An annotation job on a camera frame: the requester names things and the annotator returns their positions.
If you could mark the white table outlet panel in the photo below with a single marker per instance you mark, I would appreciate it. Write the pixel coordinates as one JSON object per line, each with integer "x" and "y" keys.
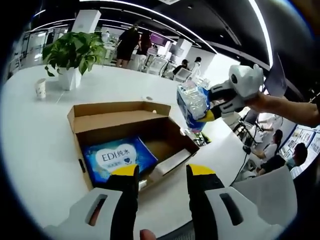
{"x": 149, "y": 98}

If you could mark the white mesh office chair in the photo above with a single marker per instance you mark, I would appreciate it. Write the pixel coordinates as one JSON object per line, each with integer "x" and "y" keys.
{"x": 160, "y": 65}
{"x": 182, "y": 74}

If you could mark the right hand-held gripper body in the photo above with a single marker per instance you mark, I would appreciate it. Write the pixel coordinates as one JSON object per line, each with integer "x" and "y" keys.
{"x": 246, "y": 82}

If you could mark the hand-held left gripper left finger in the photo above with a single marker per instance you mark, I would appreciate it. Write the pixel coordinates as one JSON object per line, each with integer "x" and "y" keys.
{"x": 125, "y": 190}

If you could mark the white blue medicine box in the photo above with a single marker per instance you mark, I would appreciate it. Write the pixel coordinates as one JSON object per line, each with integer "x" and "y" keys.
{"x": 172, "y": 162}

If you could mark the long white ceiling light strip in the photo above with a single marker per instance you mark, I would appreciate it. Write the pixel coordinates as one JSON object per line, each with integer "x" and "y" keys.
{"x": 265, "y": 32}

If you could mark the person's right hand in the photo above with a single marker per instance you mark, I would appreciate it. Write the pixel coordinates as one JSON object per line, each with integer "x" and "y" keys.
{"x": 263, "y": 102}

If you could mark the light grey office chair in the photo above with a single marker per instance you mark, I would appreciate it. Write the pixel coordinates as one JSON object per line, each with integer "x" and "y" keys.
{"x": 267, "y": 192}

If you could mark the green potted plant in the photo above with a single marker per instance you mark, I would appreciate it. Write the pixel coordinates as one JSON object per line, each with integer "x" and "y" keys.
{"x": 72, "y": 50}

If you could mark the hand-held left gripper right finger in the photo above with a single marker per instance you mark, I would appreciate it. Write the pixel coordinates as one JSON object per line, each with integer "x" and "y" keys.
{"x": 202, "y": 190}

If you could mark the white paper cup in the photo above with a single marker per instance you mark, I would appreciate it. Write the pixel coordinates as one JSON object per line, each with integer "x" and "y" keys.
{"x": 40, "y": 88}

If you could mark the blue wet wipes soft item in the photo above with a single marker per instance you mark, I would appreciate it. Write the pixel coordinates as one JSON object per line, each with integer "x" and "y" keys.
{"x": 115, "y": 157}

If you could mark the brown cardboard shoe box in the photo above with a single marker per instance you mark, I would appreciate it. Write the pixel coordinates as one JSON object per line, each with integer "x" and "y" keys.
{"x": 112, "y": 122}

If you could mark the blue framed display board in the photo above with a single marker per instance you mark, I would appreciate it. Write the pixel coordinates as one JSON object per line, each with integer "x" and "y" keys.
{"x": 300, "y": 142}

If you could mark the person's left hand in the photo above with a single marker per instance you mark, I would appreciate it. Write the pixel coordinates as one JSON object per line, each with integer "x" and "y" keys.
{"x": 148, "y": 235}

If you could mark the blue tissue pack soft item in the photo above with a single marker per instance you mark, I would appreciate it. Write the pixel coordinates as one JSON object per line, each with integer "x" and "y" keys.
{"x": 192, "y": 102}

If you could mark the black green packet soft item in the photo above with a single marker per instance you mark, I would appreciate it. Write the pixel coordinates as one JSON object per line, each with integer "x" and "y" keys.
{"x": 203, "y": 138}

